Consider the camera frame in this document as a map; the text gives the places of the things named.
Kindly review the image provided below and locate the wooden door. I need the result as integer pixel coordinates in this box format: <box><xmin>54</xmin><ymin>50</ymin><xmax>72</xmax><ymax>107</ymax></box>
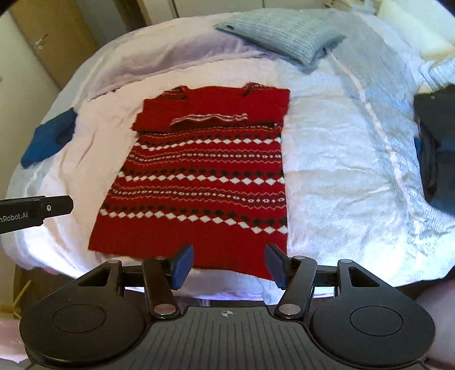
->
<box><xmin>9</xmin><ymin>0</ymin><xmax>98</xmax><ymax>89</ymax></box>

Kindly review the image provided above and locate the red argyle knit sweater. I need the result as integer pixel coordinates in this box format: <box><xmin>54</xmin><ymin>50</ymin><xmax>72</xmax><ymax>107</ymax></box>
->
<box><xmin>88</xmin><ymin>83</ymin><xmax>290</xmax><ymax>279</ymax></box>

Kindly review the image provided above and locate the blue folded garment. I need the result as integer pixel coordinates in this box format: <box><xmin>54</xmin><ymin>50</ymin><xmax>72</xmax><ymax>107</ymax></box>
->
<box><xmin>20</xmin><ymin>108</ymin><xmax>77</xmax><ymax>168</ymax></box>

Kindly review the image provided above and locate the dark navy garment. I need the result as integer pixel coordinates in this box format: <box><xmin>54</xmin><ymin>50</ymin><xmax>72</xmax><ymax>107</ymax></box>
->
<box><xmin>413</xmin><ymin>85</ymin><xmax>454</xmax><ymax>215</ymax></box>

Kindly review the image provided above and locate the pink fluffy blanket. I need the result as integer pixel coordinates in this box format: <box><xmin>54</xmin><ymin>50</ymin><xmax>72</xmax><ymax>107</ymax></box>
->
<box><xmin>2</xmin><ymin>58</ymin><xmax>288</xmax><ymax>302</ymax></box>

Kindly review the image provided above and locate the lilac pillow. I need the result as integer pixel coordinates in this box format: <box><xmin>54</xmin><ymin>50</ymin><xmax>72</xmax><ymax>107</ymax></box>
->
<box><xmin>86</xmin><ymin>30</ymin><xmax>272</xmax><ymax>101</ymax></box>

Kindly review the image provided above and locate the grey checked pillow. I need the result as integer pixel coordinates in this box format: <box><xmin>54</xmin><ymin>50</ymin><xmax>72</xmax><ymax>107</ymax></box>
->
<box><xmin>215</xmin><ymin>9</ymin><xmax>345</xmax><ymax>69</ymax></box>

